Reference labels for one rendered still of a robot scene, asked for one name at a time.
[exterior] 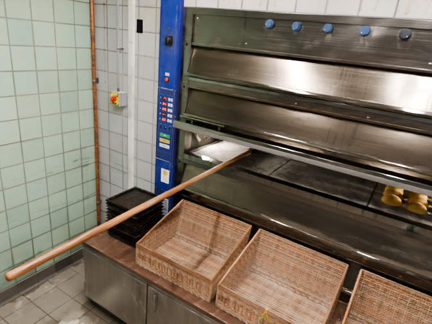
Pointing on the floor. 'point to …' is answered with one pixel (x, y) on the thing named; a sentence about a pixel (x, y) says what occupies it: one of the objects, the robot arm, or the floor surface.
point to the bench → (146, 290)
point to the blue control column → (166, 57)
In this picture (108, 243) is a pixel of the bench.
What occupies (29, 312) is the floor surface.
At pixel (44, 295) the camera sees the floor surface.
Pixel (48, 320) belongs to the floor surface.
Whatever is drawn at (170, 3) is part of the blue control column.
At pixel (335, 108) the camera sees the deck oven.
